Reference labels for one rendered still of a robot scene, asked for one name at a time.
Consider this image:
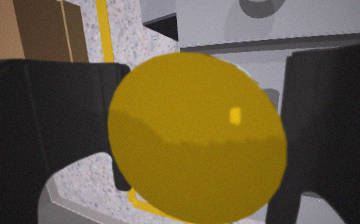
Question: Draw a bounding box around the clear glass bottle with yellow cap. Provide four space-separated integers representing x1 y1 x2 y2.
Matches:
108 52 287 224

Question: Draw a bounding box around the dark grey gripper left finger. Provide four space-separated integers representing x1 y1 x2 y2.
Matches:
0 58 132 224

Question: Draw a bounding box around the grey tray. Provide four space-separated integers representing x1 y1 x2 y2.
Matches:
178 30 360 116

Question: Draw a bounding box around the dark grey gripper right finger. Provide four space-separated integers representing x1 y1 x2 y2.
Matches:
265 44 360 224

